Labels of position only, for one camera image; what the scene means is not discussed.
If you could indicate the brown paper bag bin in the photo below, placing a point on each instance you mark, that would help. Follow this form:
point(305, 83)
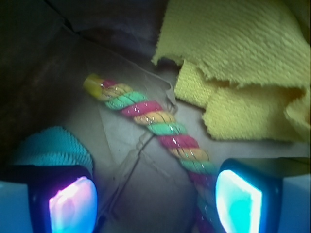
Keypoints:
point(142, 188)

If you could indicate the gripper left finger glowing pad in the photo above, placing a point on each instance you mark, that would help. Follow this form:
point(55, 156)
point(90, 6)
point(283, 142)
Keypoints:
point(47, 199)

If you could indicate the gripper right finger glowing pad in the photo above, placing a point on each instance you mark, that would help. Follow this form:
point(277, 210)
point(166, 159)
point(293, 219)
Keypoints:
point(264, 195)

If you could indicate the yellow microfiber cloth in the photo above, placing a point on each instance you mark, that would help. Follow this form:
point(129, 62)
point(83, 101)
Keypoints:
point(246, 62)

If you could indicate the teal microfiber cloth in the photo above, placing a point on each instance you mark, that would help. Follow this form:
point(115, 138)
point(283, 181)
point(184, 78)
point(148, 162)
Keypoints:
point(54, 146)

